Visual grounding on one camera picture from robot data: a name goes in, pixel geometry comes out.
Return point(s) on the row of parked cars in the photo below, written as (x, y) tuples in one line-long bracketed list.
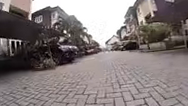
[(91, 50)]

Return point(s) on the small white gabled building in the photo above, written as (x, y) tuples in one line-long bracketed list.
[(113, 41)]

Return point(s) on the dark parked car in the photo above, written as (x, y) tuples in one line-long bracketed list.
[(129, 46), (65, 53)]

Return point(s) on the cluster of palm trees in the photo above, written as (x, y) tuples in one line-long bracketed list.
[(73, 32)]

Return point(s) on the grey block paved road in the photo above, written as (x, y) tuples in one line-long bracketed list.
[(98, 85)]

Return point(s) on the row of houses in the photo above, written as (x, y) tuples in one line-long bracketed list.
[(129, 23)]

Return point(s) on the dark green bushes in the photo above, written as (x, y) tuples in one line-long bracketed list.
[(40, 56)]

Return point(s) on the brown and white building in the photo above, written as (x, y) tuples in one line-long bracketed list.
[(46, 17)]

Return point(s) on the low concrete planter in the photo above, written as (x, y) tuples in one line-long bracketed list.
[(157, 45)]

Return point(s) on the leafy green tree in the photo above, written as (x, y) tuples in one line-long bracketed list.
[(155, 31)]

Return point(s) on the cream and maroon building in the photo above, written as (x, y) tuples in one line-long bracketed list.
[(155, 4)]

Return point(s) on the building with dark canopy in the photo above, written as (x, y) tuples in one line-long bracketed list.
[(2, 25)]

